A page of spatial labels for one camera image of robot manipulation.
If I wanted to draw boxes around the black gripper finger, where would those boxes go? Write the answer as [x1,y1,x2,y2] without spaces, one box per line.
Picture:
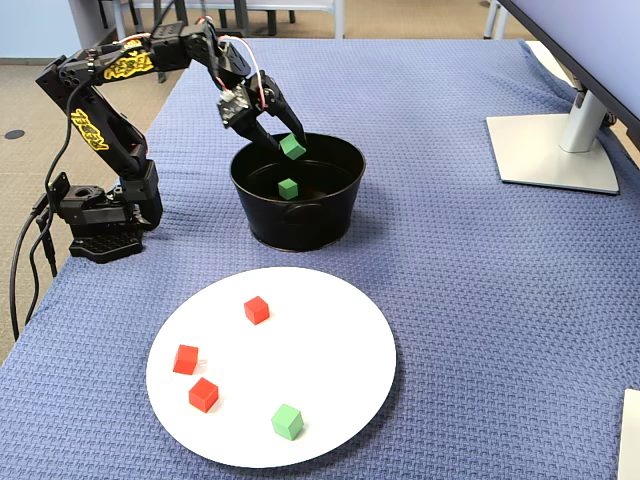
[272,93,308,147]
[234,118,282,153]

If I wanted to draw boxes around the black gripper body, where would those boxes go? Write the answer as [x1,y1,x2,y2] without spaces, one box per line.
[249,72,282,120]

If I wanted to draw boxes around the white round plate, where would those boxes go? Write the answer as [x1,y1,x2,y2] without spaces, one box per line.
[145,266,398,469]

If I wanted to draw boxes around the dark chair legs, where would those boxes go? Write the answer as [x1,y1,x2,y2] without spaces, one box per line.
[217,0,297,37]

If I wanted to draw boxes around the black metal bucket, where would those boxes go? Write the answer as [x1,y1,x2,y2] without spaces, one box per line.
[229,131,367,253]

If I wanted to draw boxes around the light grey chair leg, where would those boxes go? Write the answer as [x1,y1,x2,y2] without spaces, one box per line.
[113,0,146,54]

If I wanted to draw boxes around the red plastic cube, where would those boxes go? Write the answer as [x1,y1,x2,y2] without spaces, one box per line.
[172,344,200,375]
[188,376,220,414]
[243,295,271,326]

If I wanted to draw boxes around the blue woven table cloth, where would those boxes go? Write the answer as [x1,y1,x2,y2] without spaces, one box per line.
[0,37,640,480]

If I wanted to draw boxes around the white chair leg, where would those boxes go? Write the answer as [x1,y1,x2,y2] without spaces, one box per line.
[482,0,511,41]

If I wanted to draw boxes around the silver monitor stand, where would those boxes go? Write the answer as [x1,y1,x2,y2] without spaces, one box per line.
[485,74,621,195]

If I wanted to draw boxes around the computer monitor screen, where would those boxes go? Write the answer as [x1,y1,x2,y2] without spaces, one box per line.
[499,0,640,124]

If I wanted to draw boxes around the white flat board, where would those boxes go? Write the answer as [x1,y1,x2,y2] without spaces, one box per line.
[617,387,640,480]

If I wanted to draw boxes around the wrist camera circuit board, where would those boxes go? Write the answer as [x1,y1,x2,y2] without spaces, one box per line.
[216,84,254,130]

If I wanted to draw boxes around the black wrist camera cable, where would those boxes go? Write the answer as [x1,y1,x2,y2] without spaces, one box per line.
[43,0,176,194]

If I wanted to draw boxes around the black base cable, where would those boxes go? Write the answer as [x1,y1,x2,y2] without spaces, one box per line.
[24,219,59,324]
[8,199,51,342]

